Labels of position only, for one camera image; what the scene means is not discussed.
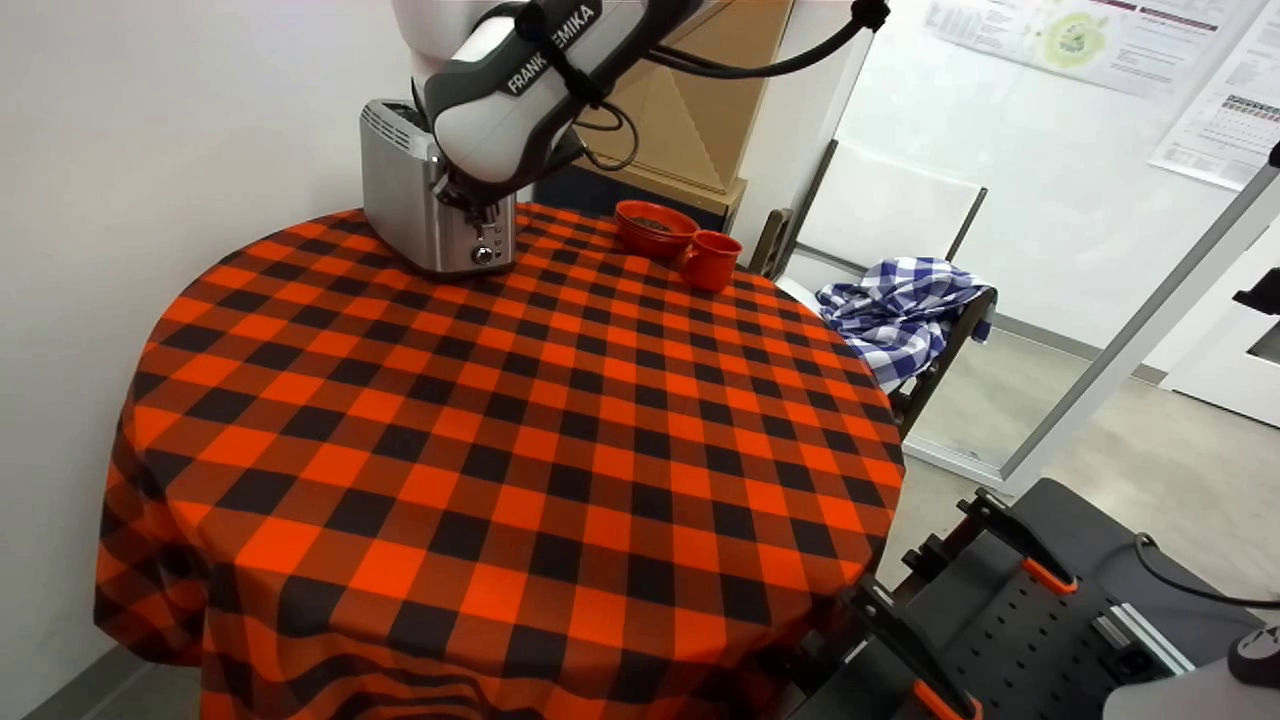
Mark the silver two-slot toaster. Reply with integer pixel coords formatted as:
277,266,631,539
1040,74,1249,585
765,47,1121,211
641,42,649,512
362,98,515,277

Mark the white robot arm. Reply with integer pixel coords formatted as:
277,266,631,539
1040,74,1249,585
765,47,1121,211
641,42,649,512
391,0,705,207

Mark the black and orange robot base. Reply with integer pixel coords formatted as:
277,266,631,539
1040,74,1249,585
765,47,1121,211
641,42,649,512
782,478,1277,720

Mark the red cup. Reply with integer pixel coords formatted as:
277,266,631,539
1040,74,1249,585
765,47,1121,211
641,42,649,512
681,232,740,296

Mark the red bowl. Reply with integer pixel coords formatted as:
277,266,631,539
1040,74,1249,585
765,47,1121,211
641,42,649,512
618,199,698,265

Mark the cardboard box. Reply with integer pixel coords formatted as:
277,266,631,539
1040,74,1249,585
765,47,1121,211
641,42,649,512
533,0,798,222

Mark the blue white checkered cloth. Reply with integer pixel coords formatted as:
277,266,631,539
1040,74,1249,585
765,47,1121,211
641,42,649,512
816,257,983,393

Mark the black side cart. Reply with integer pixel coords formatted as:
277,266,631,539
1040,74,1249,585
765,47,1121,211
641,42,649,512
892,287,996,433

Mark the red and black plaid tablecloth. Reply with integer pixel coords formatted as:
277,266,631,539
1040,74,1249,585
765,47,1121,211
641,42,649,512
98,203,904,720

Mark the grey metal pole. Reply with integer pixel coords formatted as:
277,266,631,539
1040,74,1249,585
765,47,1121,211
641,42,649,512
996,142,1280,496

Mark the black cable loop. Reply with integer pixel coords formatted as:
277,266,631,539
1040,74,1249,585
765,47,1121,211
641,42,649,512
572,0,897,174

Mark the white poster on wall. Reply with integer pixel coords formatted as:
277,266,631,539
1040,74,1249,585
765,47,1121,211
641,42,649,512
916,0,1280,191

